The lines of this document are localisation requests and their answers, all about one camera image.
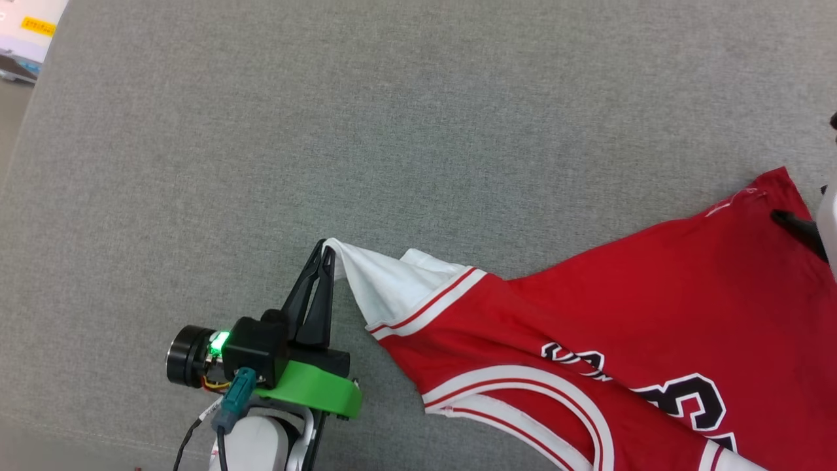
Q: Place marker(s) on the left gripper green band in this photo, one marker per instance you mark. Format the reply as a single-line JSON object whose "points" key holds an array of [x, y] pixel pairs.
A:
{"points": [[314, 389]]}

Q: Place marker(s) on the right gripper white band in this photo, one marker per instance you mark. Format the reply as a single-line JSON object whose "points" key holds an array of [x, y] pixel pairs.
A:
{"points": [[830, 229]]}

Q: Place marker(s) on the red and white basketball jersey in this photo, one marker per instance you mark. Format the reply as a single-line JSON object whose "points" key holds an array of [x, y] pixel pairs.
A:
{"points": [[621, 314]]}

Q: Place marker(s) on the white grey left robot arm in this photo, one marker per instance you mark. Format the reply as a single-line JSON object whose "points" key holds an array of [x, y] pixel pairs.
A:
{"points": [[258, 445]]}

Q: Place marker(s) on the white metal equipment case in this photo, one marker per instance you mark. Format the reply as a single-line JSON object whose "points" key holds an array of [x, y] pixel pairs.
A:
{"points": [[26, 46]]}

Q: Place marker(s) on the yellow warning label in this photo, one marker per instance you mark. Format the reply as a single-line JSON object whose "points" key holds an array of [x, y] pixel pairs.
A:
{"points": [[38, 26]]}

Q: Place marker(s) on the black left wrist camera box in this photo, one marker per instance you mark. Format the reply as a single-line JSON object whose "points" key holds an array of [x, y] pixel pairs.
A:
{"points": [[255, 347]]}

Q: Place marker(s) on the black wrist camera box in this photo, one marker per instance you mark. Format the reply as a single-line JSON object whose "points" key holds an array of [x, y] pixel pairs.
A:
{"points": [[255, 347], [834, 122]]}

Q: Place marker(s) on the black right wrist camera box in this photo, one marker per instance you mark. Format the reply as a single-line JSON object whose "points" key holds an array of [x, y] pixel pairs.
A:
{"points": [[834, 122]]}

